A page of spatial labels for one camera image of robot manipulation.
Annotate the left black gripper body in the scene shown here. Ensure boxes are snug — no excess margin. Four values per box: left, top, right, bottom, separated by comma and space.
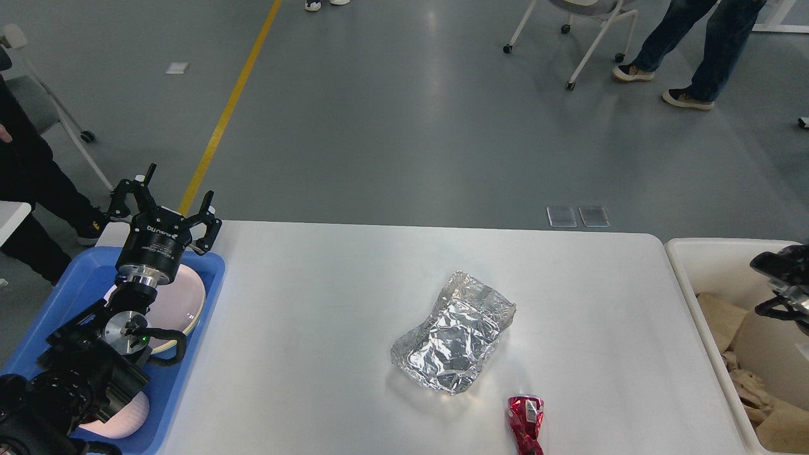
116, 211, 191, 285

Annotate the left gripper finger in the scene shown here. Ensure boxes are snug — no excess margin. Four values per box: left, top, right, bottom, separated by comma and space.
105, 163, 162, 223
180, 190, 222, 256

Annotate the pink plate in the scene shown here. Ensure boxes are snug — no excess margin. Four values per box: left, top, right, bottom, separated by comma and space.
100, 264, 206, 355

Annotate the pink mug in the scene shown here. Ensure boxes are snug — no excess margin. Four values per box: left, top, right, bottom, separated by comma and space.
78, 391, 150, 439

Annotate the brown paper bag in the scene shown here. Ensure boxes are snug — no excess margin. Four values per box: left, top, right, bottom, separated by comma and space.
753, 398, 808, 454
696, 292, 750, 353

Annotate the brown paper ball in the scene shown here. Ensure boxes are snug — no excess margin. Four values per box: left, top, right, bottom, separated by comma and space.
721, 349, 774, 428

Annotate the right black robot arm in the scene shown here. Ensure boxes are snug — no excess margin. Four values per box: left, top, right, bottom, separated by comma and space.
750, 245, 808, 335

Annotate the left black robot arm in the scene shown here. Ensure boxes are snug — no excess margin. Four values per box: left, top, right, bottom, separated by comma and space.
2, 164, 222, 454

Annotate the person in dark clothes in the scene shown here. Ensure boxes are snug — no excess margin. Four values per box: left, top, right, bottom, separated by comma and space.
1, 83, 109, 286

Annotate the white side table left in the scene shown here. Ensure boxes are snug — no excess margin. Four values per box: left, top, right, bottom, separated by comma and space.
0, 200, 32, 245

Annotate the white paper on floor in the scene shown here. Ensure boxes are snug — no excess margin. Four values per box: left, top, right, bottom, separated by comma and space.
165, 61, 190, 75

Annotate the grey chair left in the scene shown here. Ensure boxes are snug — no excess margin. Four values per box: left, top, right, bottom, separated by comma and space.
2, 23, 113, 192

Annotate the crumpled aluminium foil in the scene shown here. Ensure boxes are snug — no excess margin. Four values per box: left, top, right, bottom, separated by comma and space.
390, 270, 517, 396

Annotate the left clear floor plate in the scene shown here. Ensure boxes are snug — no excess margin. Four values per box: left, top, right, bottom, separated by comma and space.
546, 205, 578, 228

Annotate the crushed red can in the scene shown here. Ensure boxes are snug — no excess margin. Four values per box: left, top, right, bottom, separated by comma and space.
506, 395, 544, 454

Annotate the white chair top right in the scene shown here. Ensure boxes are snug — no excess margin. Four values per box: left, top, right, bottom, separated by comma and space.
502, 0, 639, 91

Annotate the person in blue jeans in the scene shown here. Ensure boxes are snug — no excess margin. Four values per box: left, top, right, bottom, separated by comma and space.
612, 0, 769, 111

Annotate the white plastic bin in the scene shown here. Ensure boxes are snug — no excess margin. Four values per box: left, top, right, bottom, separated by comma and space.
665, 238, 808, 454

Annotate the white table frame corner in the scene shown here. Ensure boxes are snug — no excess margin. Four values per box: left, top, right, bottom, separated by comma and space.
752, 0, 808, 34

